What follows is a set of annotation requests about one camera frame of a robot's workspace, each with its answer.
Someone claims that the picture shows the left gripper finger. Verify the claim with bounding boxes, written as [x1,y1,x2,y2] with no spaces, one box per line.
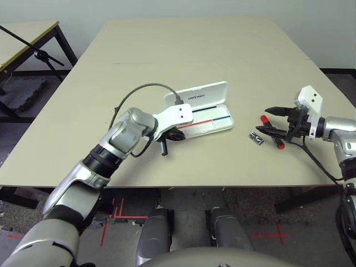
[170,129,186,141]

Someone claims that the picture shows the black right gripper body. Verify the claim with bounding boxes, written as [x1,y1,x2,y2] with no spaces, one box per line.
[286,107,312,140]

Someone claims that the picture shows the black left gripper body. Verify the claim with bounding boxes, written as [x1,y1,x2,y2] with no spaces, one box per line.
[160,129,175,157]

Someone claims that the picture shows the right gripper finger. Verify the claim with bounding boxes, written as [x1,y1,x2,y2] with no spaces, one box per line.
[264,106,293,117]
[255,125,290,137]

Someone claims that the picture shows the black marker with red cap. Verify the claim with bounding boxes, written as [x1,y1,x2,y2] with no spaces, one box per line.
[260,115,285,150]

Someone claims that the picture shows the white plastic pencil case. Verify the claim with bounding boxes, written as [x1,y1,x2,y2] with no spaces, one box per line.
[164,81,234,140]

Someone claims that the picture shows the grey robot left leg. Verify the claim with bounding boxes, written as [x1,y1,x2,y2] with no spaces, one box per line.
[137,207,175,265]

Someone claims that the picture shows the grey robot leg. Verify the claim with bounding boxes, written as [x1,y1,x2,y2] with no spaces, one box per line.
[208,207,254,251]
[137,207,175,265]

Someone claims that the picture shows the grey robot right leg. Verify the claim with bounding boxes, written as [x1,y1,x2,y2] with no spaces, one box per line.
[208,207,254,251]

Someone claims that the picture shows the grey robot torso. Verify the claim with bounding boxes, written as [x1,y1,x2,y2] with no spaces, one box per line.
[139,246,301,267]

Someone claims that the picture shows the dark grey foam mat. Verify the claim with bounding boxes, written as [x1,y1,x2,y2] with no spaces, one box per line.
[0,78,47,112]

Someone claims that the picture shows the black tripod stand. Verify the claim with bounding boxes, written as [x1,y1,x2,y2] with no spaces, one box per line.
[0,24,65,81]

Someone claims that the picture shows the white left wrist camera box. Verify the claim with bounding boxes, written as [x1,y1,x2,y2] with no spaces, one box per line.
[152,103,194,141]

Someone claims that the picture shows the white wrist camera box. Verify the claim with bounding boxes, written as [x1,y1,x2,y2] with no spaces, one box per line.
[152,103,194,141]
[294,85,325,139]

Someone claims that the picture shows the thin black left gripper cable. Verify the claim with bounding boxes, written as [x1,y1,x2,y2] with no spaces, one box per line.
[130,135,153,159]

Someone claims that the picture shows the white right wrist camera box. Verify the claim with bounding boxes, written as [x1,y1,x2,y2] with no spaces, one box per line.
[294,85,325,139]

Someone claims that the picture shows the thick black left camera cable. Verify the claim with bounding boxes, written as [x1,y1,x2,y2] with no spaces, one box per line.
[110,83,183,134]

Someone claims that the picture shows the beige side table black frame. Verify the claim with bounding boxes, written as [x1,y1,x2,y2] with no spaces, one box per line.
[0,19,78,123]

